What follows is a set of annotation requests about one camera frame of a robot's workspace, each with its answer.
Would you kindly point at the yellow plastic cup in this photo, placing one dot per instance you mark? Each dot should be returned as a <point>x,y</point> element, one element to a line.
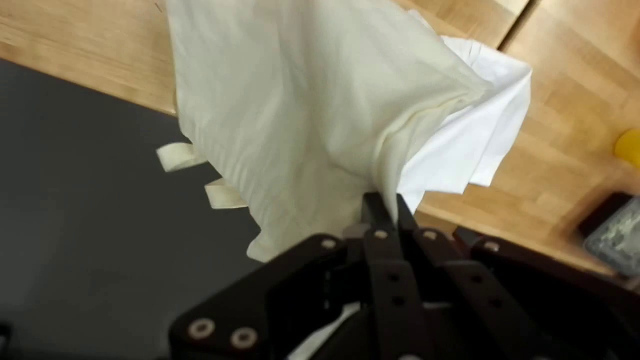
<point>629,148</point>

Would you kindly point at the cream cloth tote bag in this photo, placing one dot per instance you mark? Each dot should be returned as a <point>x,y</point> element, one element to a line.
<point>301,113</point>

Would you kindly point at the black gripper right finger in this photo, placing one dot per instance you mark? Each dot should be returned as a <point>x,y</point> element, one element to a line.
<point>492,301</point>

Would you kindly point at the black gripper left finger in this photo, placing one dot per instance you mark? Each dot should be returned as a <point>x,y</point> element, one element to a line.
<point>393,301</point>

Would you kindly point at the black tray with foil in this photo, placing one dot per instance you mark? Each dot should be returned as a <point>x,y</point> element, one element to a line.
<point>617,237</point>

